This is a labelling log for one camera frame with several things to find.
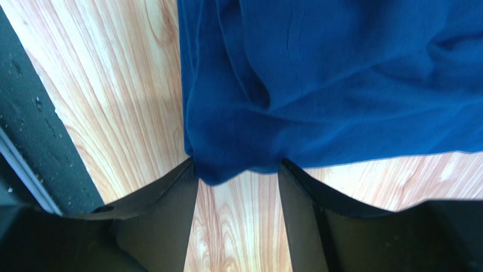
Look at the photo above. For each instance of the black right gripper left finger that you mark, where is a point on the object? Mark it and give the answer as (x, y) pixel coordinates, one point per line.
(147, 230)

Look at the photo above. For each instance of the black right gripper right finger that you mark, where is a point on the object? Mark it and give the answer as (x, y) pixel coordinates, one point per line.
(330, 231)

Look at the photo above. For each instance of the navy blue t shirt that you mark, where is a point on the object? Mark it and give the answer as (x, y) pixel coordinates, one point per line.
(327, 82)

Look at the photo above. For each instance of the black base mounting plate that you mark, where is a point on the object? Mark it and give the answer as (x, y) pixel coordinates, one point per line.
(39, 162)

